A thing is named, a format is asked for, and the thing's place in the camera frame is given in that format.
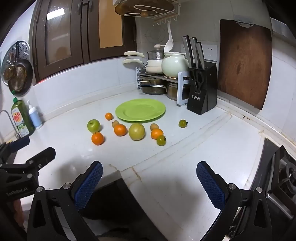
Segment white blue pump bottle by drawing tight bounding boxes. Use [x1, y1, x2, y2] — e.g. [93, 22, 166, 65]
[27, 100, 43, 130]

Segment black gas stove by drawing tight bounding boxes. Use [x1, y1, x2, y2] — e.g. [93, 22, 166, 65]
[231, 138, 296, 241]

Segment dark wooden wall cabinet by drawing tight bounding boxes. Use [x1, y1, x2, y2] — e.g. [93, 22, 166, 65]
[31, 0, 137, 82]

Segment yellow green pear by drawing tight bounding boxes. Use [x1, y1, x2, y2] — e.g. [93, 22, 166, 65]
[129, 123, 146, 141]

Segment grey pot rack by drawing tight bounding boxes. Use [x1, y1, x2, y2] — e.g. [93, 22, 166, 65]
[136, 67, 192, 107]

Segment cream saucepan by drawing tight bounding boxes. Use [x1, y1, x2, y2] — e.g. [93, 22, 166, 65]
[122, 59, 164, 74]
[124, 51, 165, 67]

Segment steel steamer pot with lid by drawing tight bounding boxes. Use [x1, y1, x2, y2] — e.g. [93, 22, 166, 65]
[147, 44, 165, 61]

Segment person's left hand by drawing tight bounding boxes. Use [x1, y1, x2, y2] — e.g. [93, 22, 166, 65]
[11, 199, 25, 224]

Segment pale green ceramic pot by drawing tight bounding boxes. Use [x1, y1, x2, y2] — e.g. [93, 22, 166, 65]
[161, 52, 189, 78]

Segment brown wooden cutting board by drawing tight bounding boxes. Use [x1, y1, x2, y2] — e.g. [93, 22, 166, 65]
[217, 19, 273, 110]

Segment white ladle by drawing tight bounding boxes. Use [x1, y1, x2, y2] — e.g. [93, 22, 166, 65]
[164, 21, 174, 53]

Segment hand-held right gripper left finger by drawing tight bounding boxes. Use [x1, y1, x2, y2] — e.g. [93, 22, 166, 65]
[26, 161, 104, 241]

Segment steel faucet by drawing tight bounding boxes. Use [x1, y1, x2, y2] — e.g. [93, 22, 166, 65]
[0, 110, 21, 140]

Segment black knife block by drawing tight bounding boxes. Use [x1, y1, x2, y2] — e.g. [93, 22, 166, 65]
[186, 61, 218, 115]

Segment black kitchen scissors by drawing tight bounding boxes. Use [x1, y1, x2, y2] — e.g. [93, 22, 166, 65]
[190, 67, 207, 93]

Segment small copper pan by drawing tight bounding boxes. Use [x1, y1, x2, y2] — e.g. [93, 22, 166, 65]
[3, 64, 16, 82]

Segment green dish soap bottle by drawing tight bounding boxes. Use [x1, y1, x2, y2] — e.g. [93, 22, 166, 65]
[11, 97, 36, 138]

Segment white wire wall rack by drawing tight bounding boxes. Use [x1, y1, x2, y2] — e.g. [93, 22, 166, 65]
[124, 0, 181, 25]

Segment dark frying pan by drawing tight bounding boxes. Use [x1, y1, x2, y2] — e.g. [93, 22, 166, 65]
[8, 42, 33, 97]

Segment green plate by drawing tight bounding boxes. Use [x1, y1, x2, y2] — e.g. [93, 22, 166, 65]
[115, 99, 166, 123]

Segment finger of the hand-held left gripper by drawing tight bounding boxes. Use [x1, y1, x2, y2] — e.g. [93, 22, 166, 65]
[0, 137, 30, 165]
[25, 147, 56, 176]

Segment steel pot with long handle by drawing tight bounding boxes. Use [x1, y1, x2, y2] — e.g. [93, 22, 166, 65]
[139, 79, 167, 95]

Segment green apple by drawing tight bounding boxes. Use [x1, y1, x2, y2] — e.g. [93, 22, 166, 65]
[87, 119, 101, 133]

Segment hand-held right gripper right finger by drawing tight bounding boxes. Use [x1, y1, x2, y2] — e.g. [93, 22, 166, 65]
[196, 161, 273, 241]

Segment steel stock pot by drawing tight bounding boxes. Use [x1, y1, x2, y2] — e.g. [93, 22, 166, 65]
[166, 82, 184, 101]

